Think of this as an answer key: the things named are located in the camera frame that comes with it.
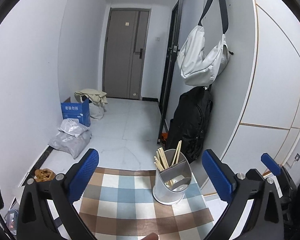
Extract white sling bag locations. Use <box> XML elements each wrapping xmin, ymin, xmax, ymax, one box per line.
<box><xmin>177</xmin><ymin>0</ymin><xmax>232</xmax><ymax>86</ymax></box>

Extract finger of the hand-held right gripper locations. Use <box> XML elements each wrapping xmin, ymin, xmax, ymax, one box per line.
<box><xmin>261</xmin><ymin>152</ymin><xmax>282</xmax><ymax>177</ymax></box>

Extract blue cardboard box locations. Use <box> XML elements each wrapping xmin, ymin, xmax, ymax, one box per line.
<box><xmin>61</xmin><ymin>97</ymin><xmax>91</xmax><ymax>127</ymax></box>

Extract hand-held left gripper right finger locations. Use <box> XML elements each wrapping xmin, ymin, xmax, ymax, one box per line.
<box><xmin>202</xmin><ymin>149</ymin><xmax>287</xmax><ymax>240</ymax></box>

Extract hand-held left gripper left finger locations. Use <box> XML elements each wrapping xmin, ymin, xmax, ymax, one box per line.
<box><xmin>17</xmin><ymin>149</ymin><xmax>99</xmax><ymax>240</ymax></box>

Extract beige cloth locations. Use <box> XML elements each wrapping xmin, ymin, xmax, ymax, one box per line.
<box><xmin>74</xmin><ymin>89</ymin><xmax>108</xmax><ymax>105</ymax></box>

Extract white oval utensil holder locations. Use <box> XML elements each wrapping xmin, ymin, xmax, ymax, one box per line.
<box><xmin>152</xmin><ymin>149</ymin><xmax>192</xmax><ymax>205</ymax></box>

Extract white plastic mailer bag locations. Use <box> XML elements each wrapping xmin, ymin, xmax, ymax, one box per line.
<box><xmin>58</xmin><ymin>119</ymin><xmax>89</xmax><ymax>138</ymax></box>

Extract white sack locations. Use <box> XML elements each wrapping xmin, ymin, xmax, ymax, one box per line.
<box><xmin>89</xmin><ymin>102</ymin><xmax>105</xmax><ymax>120</ymax></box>

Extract bunch of wooden chopsticks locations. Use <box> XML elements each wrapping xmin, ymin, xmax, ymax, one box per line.
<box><xmin>154</xmin><ymin>141</ymin><xmax>182</xmax><ymax>188</ymax></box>

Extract grey entrance door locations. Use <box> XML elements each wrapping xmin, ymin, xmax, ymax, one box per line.
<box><xmin>104</xmin><ymin>7</ymin><xmax>150</xmax><ymax>100</ymax></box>

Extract brown slippers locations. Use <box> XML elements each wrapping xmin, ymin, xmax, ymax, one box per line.
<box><xmin>34</xmin><ymin>169</ymin><xmax>56</xmax><ymax>182</ymax></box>

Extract black backpack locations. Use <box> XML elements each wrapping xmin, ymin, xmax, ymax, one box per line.
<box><xmin>166</xmin><ymin>86</ymin><xmax>213</xmax><ymax>163</ymax></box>

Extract checkered tablecloth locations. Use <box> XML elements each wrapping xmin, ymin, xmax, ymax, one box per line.
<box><xmin>72</xmin><ymin>167</ymin><xmax>214</xmax><ymax>240</ymax></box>

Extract grey plastic mailer bag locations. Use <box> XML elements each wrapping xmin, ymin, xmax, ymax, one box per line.
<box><xmin>48</xmin><ymin>130</ymin><xmax>92</xmax><ymax>159</ymax></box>

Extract person's left hand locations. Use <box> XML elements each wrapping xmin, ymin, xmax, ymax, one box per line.
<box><xmin>142</xmin><ymin>232</ymin><xmax>161</xmax><ymax>240</ymax></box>

